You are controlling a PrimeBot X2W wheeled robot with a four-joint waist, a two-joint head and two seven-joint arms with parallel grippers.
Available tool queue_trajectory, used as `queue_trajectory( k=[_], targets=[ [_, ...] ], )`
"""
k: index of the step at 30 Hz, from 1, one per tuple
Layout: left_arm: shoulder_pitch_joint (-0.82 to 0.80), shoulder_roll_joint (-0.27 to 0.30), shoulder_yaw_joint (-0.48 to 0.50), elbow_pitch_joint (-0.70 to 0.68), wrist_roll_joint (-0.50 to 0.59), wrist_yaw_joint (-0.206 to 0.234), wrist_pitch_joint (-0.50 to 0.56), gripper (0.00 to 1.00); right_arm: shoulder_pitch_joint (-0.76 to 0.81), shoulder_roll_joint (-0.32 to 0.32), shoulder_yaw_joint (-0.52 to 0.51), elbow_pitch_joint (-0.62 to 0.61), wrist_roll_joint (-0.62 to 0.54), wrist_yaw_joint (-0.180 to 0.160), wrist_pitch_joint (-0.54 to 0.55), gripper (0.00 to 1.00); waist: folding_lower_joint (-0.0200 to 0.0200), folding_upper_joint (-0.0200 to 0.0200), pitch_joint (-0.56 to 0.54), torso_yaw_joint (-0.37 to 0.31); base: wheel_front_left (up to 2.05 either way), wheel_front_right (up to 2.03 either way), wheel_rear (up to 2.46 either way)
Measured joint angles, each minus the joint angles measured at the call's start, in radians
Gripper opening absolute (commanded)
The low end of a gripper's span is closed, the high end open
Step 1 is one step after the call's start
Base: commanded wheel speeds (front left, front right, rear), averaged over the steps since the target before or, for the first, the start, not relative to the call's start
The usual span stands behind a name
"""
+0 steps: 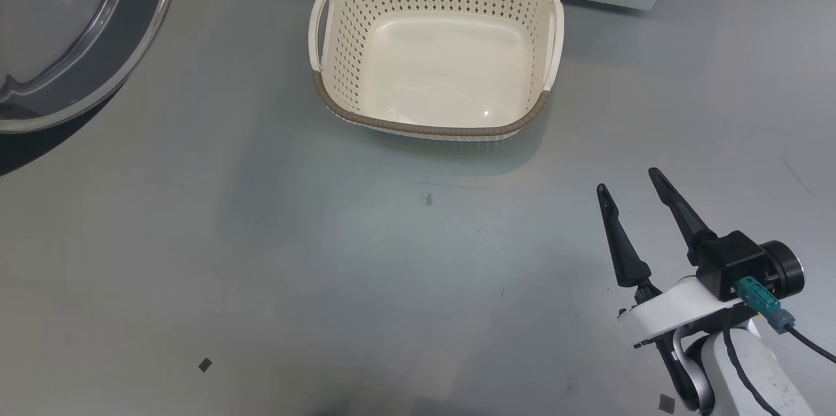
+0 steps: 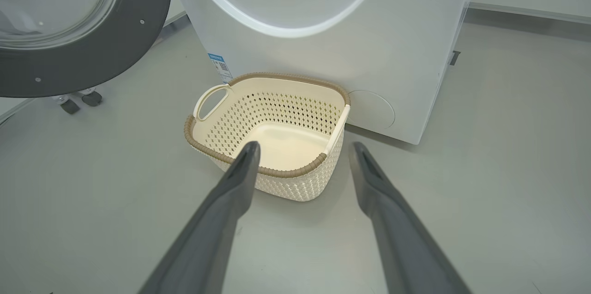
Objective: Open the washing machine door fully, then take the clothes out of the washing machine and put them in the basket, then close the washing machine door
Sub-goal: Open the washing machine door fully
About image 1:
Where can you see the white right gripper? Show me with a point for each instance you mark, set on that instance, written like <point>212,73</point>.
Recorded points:
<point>679,308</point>

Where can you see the grey washing machine door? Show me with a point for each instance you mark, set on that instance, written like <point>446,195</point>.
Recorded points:
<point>130,37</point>

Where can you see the cream perforated laundry basket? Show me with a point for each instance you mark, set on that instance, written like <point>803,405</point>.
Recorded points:
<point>450,70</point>

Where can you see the small dark floor marker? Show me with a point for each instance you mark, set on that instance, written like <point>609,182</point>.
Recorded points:
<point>666,403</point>
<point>205,364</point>

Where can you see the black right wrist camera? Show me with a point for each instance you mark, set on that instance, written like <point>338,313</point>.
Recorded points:
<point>731,259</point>

